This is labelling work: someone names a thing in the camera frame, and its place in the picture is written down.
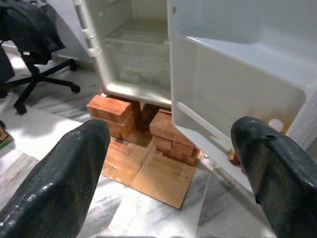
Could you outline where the small white fridge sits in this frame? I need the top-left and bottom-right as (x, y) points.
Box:
(71, 0), (174, 106)

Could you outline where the red clay brick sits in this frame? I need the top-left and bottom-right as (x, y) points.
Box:
(86, 95), (134, 123)
(155, 148), (199, 167)
(91, 114), (136, 140)
(170, 141), (196, 157)
(149, 110), (196, 149)
(151, 135), (173, 152)
(128, 99), (144, 133)

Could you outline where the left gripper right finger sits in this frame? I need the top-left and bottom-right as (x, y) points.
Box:
(230, 116), (317, 238)

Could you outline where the clear crisper drawer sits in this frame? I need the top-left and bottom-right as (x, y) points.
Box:
(106, 34), (171, 86)

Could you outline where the dark sauce bottle yellow cap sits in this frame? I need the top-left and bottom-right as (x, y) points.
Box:
(227, 148), (243, 167)

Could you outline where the orange juice bottle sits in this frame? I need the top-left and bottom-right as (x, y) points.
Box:
(257, 109), (297, 136)

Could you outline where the black jacket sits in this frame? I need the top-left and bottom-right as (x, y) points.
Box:
(0, 0), (66, 65)

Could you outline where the white fridge door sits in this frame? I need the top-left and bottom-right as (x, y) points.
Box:
(167, 0), (317, 199)

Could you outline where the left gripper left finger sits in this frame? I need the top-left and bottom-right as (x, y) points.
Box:
(0, 119), (111, 238)

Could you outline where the colourful small box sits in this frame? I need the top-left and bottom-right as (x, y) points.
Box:
(0, 121), (14, 151)

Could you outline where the black office swivel chair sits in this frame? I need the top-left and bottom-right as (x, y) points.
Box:
(0, 39), (81, 115)

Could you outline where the flattened brown cardboard box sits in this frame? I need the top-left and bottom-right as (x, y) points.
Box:
(100, 131), (199, 210)

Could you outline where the glass fridge shelf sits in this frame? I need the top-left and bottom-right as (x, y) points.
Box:
(106, 18), (170, 42)

